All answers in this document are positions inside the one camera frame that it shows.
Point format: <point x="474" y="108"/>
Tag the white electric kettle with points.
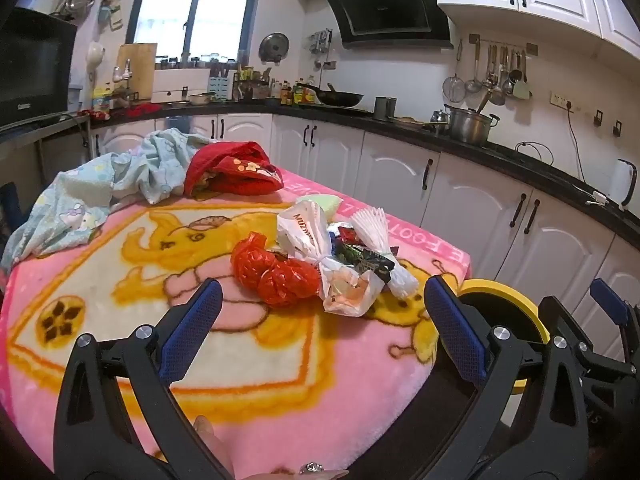
<point x="622" y="185"/>

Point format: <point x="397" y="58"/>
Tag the row of spice jars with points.
<point x="195" y="61"/>

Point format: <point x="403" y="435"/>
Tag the hanging metal colander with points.
<point x="82" y="0"/>

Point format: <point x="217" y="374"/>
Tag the utensil wall rail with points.
<point x="532" y="49"/>

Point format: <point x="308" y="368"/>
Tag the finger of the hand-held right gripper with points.
<point x="607" y="300"/>
<point x="560" y="315"/>

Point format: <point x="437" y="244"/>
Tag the metal ladle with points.
<point x="507" y="85"/>
<point x="497" y="95"/>

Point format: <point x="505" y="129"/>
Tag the white power adapter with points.
<point x="597" y="196"/>

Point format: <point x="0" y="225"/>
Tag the metal pot lid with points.
<point x="274" y="49"/>

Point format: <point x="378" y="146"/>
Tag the pale blue plastic canister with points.
<point x="74" y="100"/>

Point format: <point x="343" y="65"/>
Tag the metal faucet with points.
<point x="120" y="74"/>

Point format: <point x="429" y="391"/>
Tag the black wok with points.
<point x="342" y="99"/>

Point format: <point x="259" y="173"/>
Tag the hanging kitchen tools rack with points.
<point x="320" y="42"/>

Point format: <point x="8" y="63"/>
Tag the white pleated plastic bundle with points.
<point x="372" y="230"/>

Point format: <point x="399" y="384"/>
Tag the black range hood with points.
<point x="385" y="5"/>

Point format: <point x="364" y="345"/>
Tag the clear bag with orange contents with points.
<point x="350" y="290"/>

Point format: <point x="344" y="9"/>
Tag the utensil holder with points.
<point x="245" y="90"/>

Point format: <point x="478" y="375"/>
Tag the black microwave oven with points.
<point x="30" y="65"/>

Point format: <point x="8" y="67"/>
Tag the white wall socket strip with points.
<point x="560" y="100"/>

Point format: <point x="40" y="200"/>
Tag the white wall-mounted fixture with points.
<point x="95" y="52"/>

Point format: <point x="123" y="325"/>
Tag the wooden spoon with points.
<point x="484" y="102"/>

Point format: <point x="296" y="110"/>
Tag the small metal kettle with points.
<point x="439" y="117"/>

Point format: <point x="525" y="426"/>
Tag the group of condiment bottles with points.
<point x="295" y="94"/>

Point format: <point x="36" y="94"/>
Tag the shiny foil snack wrapper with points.
<point x="362" y="257"/>

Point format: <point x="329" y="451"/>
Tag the white lower cabinets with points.
<point x="390" y="170"/>

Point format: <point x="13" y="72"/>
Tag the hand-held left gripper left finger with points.
<point x="192" y="330"/>

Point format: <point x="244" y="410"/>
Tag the grey metal cup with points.
<point x="385" y="109"/>

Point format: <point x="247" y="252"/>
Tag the large mesh strainer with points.
<point x="452" y="87"/>

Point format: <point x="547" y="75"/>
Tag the yellow-rimmed black bin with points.
<point x="500" y="287"/>

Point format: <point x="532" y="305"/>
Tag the stainless steel stockpot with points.
<point x="470" y="127"/>

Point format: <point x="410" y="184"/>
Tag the light blue printed cloth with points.
<point x="75" y="200"/>

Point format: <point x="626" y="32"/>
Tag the small metal pot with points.
<point x="201" y="99"/>

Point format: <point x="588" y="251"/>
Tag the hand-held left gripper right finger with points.
<point x="455" y="330"/>

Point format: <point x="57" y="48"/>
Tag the black wall hook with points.
<point x="617" y="128"/>
<point x="598" y="118"/>

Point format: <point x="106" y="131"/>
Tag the red embroidered cloth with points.
<point x="235" y="180"/>

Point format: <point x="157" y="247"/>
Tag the pink printed blanket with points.
<point x="300" y="385"/>

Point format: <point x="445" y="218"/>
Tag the red rag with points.
<point x="142" y="111"/>

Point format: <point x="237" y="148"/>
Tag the red plastic bag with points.
<point x="270" y="275"/>

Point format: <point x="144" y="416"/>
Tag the green wall holder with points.
<point x="112" y="15"/>

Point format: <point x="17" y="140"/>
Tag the metal microwave stand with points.
<point x="45" y="125"/>

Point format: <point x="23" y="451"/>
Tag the blue knife holder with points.
<point x="220" y="87"/>

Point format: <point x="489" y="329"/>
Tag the small mesh skimmer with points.
<point x="472" y="84"/>

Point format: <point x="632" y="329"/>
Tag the white plastic bag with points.
<point x="305" y="230"/>

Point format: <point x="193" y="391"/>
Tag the pale green spatula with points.
<point x="521" y="90"/>

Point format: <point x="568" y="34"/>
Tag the blue plastic container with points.
<point x="176" y="124"/>

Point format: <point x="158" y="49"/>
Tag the person's left hand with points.
<point x="212" y="440"/>

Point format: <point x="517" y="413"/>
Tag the black kitchen countertop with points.
<point x="500" y="157"/>

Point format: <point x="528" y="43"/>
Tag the wooden cutting board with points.
<point x="137" y="70"/>

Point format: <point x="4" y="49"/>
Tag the yellow dish soap bottle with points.
<point x="101" y="102"/>

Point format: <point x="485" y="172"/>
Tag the dark-framed window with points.
<point x="165" y="15"/>

